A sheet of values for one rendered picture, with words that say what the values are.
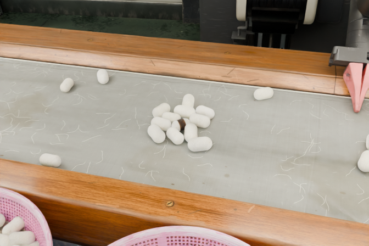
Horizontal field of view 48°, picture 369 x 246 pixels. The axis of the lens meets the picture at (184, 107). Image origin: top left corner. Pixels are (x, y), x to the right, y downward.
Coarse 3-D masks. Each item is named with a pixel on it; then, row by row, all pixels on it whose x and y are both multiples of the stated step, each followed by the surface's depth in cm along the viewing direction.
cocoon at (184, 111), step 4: (176, 108) 70; (180, 108) 69; (184, 108) 69; (188, 108) 69; (192, 108) 69; (176, 112) 69; (180, 112) 69; (184, 112) 69; (188, 112) 69; (192, 112) 69; (184, 116) 69; (188, 116) 69
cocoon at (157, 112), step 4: (160, 104) 71; (164, 104) 70; (168, 104) 71; (156, 108) 70; (160, 108) 70; (164, 108) 70; (168, 108) 70; (152, 112) 70; (156, 112) 69; (160, 112) 69; (156, 116) 70; (160, 116) 70
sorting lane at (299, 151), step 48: (0, 96) 78; (48, 96) 77; (96, 96) 77; (144, 96) 76; (240, 96) 75; (288, 96) 75; (336, 96) 74; (0, 144) 67; (48, 144) 66; (96, 144) 66; (144, 144) 65; (240, 144) 64; (288, 144) 64; (336, 144) 64; (192, 192) 57; (240, 192) 57; (288, 192) 56; (336, 192) 56
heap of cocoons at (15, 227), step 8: (0, 216) 54; (16, 216) 55; (0, 224) 54; (8, 224) 53; (16, 224) 53; (24, 224) 54; (0, 232) 55; (8, 232) 53; (16, 232) 52; (24, 232) 52; (32, 232) 53; (0, 240) 51; (8, 240) 51; (16, 240) 51; (24, 240) 52; (32, 240) 52
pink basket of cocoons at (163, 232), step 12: (156, 228) 49; (168, 228) 48; (180, 228) 48; (192, 228) 48; (204, 228) 48; (120, 240) 47; (132, 240) 48; (144, 240) 48; (156, 240) 49; (192, 240) 49; (204, 240) 48; (216, 240) 48; (228, 240) 47; (240, 240) 47
